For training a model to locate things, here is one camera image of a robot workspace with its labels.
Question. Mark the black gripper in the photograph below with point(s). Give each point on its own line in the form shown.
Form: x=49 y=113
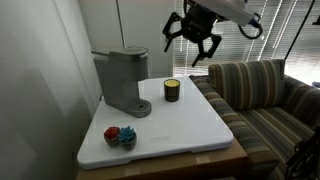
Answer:
x=196 y=23

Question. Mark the grey coffeemaker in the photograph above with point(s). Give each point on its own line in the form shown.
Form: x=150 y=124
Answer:
x=119 y=71

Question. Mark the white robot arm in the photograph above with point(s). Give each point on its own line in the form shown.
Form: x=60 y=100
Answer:
x=236 y=11

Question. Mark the dark glass yellow candle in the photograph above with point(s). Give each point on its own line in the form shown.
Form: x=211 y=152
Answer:
x=171 y=90

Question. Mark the thin floor lamp pole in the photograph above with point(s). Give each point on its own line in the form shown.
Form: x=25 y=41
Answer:
x=120 y=24

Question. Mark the white window blinds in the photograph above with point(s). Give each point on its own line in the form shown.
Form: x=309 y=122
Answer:
x=289 y=31

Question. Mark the white table top board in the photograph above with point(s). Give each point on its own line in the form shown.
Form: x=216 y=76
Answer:
x=188 y=125

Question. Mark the striped sofa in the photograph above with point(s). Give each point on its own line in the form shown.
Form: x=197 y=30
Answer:
x=268 y=112

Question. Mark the blue succulent in pot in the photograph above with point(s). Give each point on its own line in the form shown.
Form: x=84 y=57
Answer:
x=127 y=137

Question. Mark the red succulent in pot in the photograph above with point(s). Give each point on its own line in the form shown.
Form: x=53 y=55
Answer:
x=111 y=136

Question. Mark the wooden side table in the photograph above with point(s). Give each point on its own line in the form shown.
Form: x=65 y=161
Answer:
x=230 y=162

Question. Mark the black tripod stand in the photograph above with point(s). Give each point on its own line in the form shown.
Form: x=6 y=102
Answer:
x=304 y=164

